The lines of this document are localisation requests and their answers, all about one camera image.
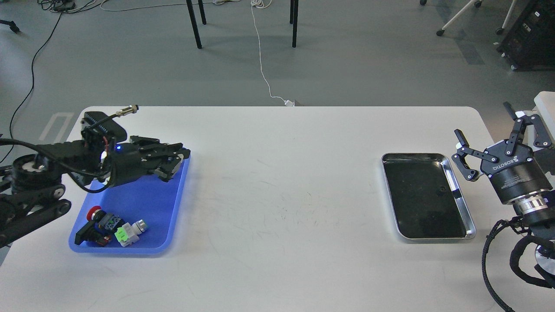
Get white green selector switch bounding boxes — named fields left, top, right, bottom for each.
left=114, top=219, right=148, bottom=247

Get red emergency stop button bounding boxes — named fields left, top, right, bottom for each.
left=86, top=205, right=125, bottom=233

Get black floor cable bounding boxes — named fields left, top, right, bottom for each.
left=0, top=0, right=107, bottom=143

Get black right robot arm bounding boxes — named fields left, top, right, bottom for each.
left=452, top=101, right=555, bottom=312

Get white chair base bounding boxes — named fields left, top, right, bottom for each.
left=418, top=0, right=519, bottom=36

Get black chair legs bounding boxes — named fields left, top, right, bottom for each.
left=185, top=0, right=299, bottom=49

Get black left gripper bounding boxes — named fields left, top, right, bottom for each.
left=108, top=136, right=191, bottom=188

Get black wheeled cabinet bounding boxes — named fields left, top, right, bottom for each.
left=497, top=0, right=555, bottom=71

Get blue plastic tray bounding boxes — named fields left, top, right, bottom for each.
left=68, top=159, right=189, bottom=255

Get white cable on floor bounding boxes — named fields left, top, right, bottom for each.
left=250, top=0, right=294, bottom=107

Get metal tray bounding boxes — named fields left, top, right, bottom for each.
left=381, top=153, right=476, bottom=242

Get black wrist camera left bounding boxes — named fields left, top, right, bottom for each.
left=81, top=105, right=139, bottom=143

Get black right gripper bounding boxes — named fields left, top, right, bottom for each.
left=451, top=102, right=555, bottom=205

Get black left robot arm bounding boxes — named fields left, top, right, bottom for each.
left=1, top=134, right=191, bottom=247

